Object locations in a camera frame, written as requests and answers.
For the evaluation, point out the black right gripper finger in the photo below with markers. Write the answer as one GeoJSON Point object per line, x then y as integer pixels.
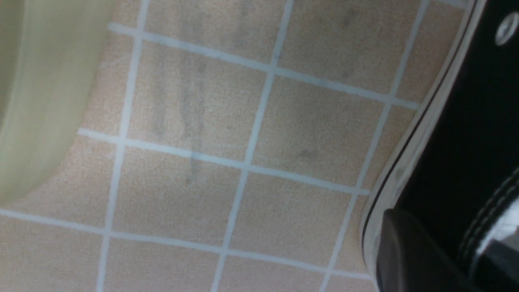
{"type": "Point", "coordinates": [409, 260]}

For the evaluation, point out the black canvas sneaker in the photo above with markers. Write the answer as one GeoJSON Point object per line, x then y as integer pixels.
{"type": "Point", "coordinates": [456, 167]}

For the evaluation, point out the green right slide sandal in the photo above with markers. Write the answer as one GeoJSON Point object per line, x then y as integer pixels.
{"type": "Point", "coordinates": [50, 52]}

